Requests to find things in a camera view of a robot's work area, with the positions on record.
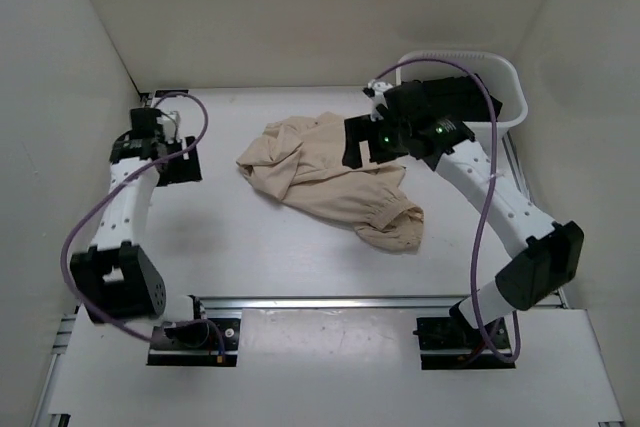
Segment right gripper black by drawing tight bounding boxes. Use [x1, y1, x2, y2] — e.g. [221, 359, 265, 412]
[341, 114, 406, 172]

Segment beige trousers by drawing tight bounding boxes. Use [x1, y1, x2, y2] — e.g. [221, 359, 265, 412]
[236, 112, 424, 252]

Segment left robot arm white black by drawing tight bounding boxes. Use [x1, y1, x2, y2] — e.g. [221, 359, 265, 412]
[70, 108, 202, 321]

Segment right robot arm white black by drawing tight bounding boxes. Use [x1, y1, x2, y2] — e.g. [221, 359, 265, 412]
[342, 80, 584, 347]

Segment white plastic basket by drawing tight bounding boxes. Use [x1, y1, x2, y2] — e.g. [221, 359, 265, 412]
[395, 49, 528, 141]

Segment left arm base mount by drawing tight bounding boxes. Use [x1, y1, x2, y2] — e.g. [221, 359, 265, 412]
[146, 312, 241, 368]

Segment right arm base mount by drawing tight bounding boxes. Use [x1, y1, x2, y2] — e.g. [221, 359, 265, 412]
[413, 317, 515, 371]

